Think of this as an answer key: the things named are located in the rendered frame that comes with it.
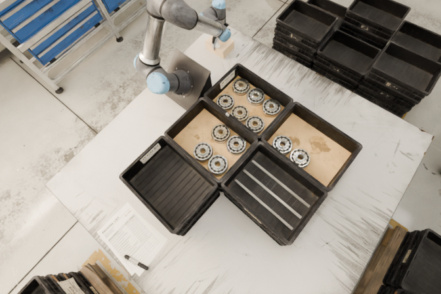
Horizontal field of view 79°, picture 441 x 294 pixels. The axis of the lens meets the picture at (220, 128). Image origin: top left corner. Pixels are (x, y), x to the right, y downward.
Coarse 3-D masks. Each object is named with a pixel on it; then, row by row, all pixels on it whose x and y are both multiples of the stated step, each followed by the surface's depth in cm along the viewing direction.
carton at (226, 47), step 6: (210, 36) 184; (210, 42) 182; (222, 42) 181; (228, 42) 181; (210, 48) 184; (216, 48) 179; (222, 48) 179; (228, 48) 181; (216, 54) 186; (222, 54) 180
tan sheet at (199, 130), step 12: (204, 108) 154; (192, 120) 151; (204, 120) 150; (216, 120) 150; (180, 132) 148; (192, 132) 148; (204, 132) 147; (180, 144) 145; (192, 144) 144; (216, 144) 143; (192, 156) 141; (228, 156) 140; (228, 168) 137
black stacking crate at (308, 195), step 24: (240, 168) 132; (264, 168) 136; (288, 168) 129; (240, 192) 132; (264, 192) 131; (288, 192) 130; (312, 192) 129; (264, 216) 126; (288, 216) 126; (288, 240) 117
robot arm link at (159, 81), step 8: (152, 72) 144; (160, 72) 144; (152, 80) 143; (160, 80) 141; (168, 80) 143; (176, 80) 149; (152, 88) 144; (160, 88) 142; (168, 88) 145; (176, 88) 151
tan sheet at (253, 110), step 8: (232, 96) 156; (240, 96) 155; (256, 96) 155; (240, 104) 153; (248, 104) 153; (280, 104) 151; (256, 112) 150; (264, 120) 148; (272, 120) 147; (264, 128) 146
